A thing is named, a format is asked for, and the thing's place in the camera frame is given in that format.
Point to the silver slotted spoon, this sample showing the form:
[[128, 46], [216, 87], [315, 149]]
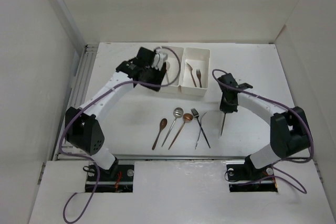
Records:
[[177, 113]]

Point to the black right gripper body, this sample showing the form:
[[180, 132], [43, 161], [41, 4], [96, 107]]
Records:
[[228, 106]]

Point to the copper metal spoon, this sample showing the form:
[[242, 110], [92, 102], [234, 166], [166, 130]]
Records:
[[187, 118]]

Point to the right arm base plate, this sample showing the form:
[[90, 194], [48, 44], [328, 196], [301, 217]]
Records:
[[243, 180]]

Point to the brown wooden spoon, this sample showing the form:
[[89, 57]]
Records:
[[163, 124]]

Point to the left white plastic container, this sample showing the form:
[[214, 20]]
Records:
[[174, 68]]

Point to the dark wooden fork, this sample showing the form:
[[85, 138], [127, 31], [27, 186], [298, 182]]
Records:
[[199, 76]]

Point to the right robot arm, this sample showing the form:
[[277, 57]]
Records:
[[289, 129]]

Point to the right white plastic container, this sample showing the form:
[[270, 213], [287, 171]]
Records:
[[198, 58]]

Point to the aluminium front rail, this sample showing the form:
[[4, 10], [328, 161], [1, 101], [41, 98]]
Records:
[[174, 157]]

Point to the copper metal fork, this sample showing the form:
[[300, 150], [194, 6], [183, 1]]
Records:
[[191, 73]]

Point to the white plastic container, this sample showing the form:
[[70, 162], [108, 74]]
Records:
[[198, 58], [174, 68]]

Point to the aluminium side rail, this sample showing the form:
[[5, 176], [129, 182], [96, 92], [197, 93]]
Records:
[[81, 71]]

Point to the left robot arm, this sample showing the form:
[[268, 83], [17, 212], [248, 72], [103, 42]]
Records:
[[84, 131]]

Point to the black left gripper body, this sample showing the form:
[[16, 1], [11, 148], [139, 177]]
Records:
[[151, 77]]

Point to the black handled fork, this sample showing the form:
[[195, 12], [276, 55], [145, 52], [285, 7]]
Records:
[[196, 116]]

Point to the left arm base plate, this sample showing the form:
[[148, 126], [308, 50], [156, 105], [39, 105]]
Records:
[[118, 181]]

